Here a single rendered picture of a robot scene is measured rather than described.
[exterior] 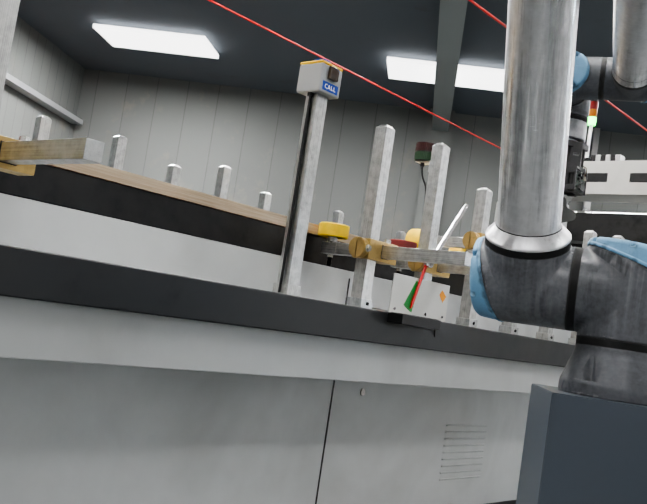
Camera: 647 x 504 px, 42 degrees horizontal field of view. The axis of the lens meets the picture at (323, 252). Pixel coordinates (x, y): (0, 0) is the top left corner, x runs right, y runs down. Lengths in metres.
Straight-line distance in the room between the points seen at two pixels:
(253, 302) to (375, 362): 0.50
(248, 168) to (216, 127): 0.67
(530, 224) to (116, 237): 0.84
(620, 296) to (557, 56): 0.41
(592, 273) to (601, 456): 0.30
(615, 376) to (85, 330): 0.90
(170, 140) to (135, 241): 9.01
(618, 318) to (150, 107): 9.80
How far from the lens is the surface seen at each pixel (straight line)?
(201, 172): 10.63
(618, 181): 5.17
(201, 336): 1.70
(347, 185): 10.28
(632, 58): 1.72
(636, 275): 1.49
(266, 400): 2.14
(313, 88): 1.88
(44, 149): 1.29
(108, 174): 1.77
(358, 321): 1.99
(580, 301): 1.49
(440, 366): 2.37
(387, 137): 2.08
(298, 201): 1.85
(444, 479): 2.87
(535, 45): 1.39
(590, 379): 1.50
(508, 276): 1.49
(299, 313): 1.83
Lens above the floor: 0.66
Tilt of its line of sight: 4 degrees up
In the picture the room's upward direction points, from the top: 9 degrees clockwise
